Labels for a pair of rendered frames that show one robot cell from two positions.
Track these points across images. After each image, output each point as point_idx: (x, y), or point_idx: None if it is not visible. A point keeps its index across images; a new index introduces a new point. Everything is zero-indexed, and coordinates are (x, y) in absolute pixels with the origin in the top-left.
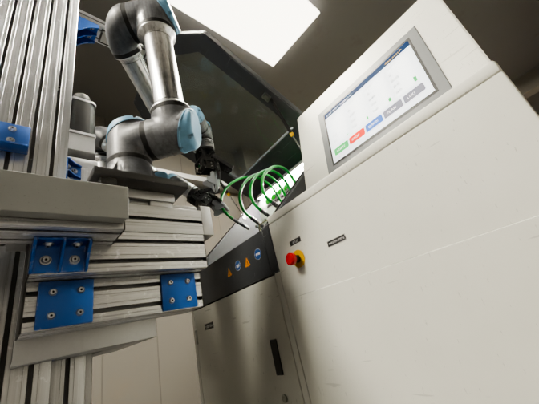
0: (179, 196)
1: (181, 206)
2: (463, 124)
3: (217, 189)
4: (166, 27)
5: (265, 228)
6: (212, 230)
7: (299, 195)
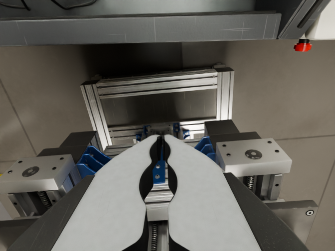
0: (286, 201)
1: (278, 189)
2: None
3: (178, 139)
4: None
5: (291, 39)
6: (274, 141)
7: None
